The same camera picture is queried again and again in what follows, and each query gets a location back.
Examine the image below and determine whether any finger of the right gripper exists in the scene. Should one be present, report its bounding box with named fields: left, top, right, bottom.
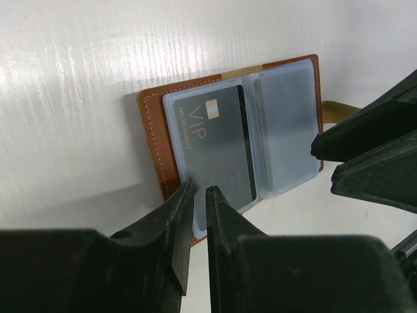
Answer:
left=311, top=71, right=416, bottom=162
left=330, top=132, right=416, bottom=213

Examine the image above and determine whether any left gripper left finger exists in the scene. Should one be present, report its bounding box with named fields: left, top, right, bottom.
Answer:
left=1, top=180, right=195, bottom=312

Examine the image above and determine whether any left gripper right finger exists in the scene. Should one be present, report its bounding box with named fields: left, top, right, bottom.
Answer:
left=206, top=186, right=416, bottom=312

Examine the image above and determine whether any brown leather card holder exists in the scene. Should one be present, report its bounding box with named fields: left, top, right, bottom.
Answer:
left=136, top=53, right=362, bottom=249

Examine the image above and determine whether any black VIP card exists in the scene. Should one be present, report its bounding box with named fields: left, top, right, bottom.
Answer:
left=173, top=85, right=257, bottom=237

